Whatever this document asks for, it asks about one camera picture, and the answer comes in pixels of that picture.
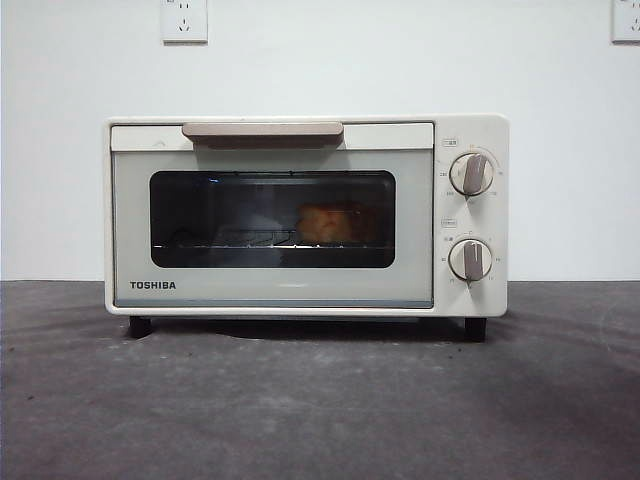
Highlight orange-brown bread loaf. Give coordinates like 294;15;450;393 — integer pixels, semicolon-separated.
296;200;380;245

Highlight glass oven door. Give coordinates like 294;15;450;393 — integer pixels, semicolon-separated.
109;121;435;310

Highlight cream Toshiba toaster oven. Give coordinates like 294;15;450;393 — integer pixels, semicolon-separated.
104;112;511;343

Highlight cream timer knob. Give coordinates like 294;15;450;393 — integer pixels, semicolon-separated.
447;238;494;281

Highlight cream temperature knob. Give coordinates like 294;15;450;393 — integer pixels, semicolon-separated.
448;152;496;197

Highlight metal wire oven rack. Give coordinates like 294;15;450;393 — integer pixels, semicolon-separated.
151;227;391;250

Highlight white wall socket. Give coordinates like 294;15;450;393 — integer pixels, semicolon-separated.
611;0;640;44
160;0;209;43

